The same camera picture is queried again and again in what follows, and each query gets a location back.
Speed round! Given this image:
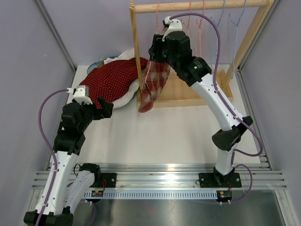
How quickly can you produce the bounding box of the white ruffled skirt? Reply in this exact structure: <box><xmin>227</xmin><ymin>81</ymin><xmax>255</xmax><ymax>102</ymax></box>
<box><xmin>112</xmin><ymin>48</ymin><xmax>139</xmax><ymax>109</ymax></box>

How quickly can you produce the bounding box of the red polka dot skirt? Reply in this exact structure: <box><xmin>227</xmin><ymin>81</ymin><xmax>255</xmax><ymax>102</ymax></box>
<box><xmin>80</xmin><ymin>58</ymin><xmax>138</xmax><ymax>108</ymax></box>

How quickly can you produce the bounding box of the white shirt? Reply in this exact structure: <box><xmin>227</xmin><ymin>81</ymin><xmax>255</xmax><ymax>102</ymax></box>
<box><xmin>98</xmin><ymin>56</ymin><xmax>121</xmax><ymax>68</ymax></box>

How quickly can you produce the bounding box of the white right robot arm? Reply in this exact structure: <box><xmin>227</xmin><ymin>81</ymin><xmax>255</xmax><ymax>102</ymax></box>
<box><xmin>149</xmin><ymin>31</ymin><xmax>253</xmax><ymax>188</ymax></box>

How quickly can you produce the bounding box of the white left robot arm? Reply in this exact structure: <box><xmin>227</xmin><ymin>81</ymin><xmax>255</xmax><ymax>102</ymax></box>
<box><xmin>24</xmin><ymin>97</ymin><xmax>113</xmax><ymax>226</ymax></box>

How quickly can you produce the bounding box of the teal plastic tub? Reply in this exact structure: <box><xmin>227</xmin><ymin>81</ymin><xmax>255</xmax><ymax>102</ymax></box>
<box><xmin>87</xmin><ymin>57</ymin><xmax>106</xmax><ymax>74</ymax></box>

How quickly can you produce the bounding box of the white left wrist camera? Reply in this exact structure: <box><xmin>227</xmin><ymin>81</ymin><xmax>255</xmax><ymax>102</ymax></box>
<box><xmin>67</xmin><ymin>85</ymin><xmax>93</xmax><ymax>105</ymax></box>

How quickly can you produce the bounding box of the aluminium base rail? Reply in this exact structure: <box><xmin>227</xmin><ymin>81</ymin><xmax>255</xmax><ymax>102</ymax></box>
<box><xmin>32</xmin><ymin>163</ymin><xmax>287</xmax><ymax>190</ymax></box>

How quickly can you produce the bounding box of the white slotted cable duct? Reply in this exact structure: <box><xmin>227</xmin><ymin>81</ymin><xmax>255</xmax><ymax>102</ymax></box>
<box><xmin>83</xmin><ymin>190</ymin><xmax>217</xmax><ymax>200</ymax></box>

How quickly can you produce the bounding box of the blue wire hanger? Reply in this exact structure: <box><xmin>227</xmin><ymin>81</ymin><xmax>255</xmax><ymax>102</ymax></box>
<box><xmin>209</xmin><ymin>0</ymin><xmax>226</xmax><ymax>70</ymax></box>
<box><xmin>227</xmin><ymin>0</ymin><xmax>247</xmax><ymax>80</ymax></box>

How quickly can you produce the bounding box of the wooden clothes rack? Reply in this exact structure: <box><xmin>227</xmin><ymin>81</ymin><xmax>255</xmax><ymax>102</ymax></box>
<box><xmin>129</xmin><ymin>0</ymin><xmax>274</xmax><ymax>107</ymax></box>

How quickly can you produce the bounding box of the pink wire hanger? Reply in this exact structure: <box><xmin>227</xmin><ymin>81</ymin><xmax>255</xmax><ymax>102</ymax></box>
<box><xmin>187</xmin><ymin>16</ymin><xmax>198</xmax><ymax>56</ymax></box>
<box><xmin>144</xmin><ymin>2</ymin><xmax>161</xmax><ymax>82</ymax></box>
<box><xmin>197</xmin><ymin>0</ymin><xmax>206</xmax><ymax>57</ymax></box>

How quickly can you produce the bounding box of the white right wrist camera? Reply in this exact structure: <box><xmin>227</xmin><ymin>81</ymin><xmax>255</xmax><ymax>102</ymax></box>
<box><xmin>162</xmin><ymin>16</ymin><xmax>182</xmax><ymax>41</ymax></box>

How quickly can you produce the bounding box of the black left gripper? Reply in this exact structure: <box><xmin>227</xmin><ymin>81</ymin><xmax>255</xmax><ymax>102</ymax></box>
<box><xmin>77</xmin><ymin>96</ymin><xmax>113</xmax><ymax>132</ymax></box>

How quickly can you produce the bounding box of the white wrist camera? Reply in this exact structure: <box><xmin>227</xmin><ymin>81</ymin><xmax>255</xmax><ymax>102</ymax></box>
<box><xmin>67</xmin><ymin>85</ymin><xmax>93</xmax><ymax>105</ymax></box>
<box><xmin>162</xmin><ymin>16</ymin><xmax>182</xmax><ymax>41</ymax></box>

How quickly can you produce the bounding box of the red plaid skirt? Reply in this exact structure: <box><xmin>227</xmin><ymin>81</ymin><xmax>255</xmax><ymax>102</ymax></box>
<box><xmin>138</xmin><ymin>60</ymin><xmax>171</xmax><ymax>113</ymax></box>

